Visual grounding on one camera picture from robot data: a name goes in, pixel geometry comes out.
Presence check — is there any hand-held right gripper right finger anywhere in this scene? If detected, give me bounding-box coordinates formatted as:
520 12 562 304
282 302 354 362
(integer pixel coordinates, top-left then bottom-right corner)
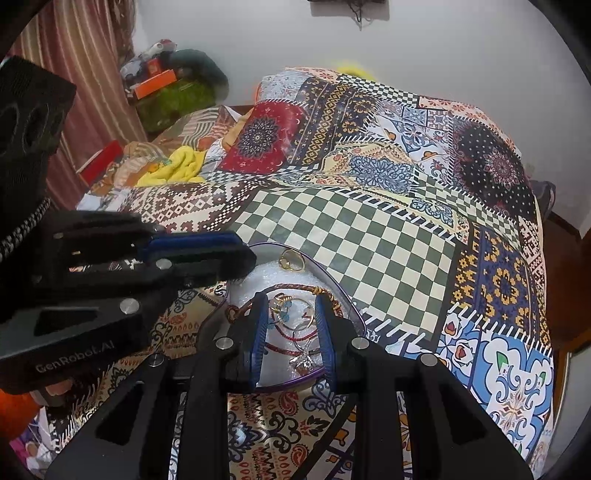
314 293 534 480

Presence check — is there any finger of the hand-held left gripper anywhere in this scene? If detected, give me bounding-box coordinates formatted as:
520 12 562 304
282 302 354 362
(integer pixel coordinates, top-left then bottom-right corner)
44 210 243 254
28 242 258 340

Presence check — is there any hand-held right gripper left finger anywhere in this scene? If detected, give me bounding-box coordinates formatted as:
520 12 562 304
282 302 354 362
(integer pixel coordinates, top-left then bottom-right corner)
44 292 271 480

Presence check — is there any silver pendant necklace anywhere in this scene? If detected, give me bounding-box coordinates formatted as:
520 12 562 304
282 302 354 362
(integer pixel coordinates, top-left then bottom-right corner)
290 344 320 376

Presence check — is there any thin red string bracelet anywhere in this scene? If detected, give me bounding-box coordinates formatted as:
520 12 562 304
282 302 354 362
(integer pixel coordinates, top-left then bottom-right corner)
267 323 324 357

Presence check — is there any gold hoop bangle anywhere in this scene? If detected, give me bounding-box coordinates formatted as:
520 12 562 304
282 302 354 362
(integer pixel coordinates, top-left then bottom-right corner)
272 295 320 331

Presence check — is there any purple heart-shaped tin box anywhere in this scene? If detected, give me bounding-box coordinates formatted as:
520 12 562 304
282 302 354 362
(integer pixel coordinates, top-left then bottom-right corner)
226 242 368 393

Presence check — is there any gold ring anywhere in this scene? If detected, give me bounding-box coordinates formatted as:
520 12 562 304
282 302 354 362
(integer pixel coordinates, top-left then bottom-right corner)
279 249 305 272

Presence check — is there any person's left hand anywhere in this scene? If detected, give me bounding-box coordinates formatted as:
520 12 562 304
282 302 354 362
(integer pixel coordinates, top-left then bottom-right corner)
44 378 77 408

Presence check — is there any yellow cloth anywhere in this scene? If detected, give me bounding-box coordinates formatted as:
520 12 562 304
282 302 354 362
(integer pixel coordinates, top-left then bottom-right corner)
136 145 206 188

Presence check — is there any red and white box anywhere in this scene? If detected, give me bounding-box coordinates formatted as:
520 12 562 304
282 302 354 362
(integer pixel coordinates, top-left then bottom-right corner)
76 141 124 183

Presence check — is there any brown striped curtain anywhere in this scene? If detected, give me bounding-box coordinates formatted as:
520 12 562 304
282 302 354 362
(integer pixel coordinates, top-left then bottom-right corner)
9 0 148 208

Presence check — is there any patchwork printed blanket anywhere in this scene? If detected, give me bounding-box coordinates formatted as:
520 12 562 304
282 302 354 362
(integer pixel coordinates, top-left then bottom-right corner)
46 67 555 480

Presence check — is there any orange flat box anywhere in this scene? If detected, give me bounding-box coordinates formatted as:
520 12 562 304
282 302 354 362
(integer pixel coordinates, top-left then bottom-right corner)
131 68 178 100

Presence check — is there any pile of assorted items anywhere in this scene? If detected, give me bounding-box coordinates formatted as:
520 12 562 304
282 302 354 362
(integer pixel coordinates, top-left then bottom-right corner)
120 41 178 79

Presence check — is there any dark green jacket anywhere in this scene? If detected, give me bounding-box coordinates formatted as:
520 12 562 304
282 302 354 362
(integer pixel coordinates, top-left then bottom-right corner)
168 48 229 100

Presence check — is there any pile of clothes and papers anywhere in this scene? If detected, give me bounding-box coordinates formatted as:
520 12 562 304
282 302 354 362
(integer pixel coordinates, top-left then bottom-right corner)
9 406 61 476

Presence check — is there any grey bag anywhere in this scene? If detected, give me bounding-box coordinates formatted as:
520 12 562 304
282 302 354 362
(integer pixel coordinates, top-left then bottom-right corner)
531 180 557 217

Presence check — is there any black white braided cable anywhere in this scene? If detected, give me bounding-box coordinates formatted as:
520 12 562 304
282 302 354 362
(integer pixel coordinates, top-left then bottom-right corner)
0 198 51 259

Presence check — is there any black hanging cable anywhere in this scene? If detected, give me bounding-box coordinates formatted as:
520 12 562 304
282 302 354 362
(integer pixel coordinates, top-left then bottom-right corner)
348 0 370 30

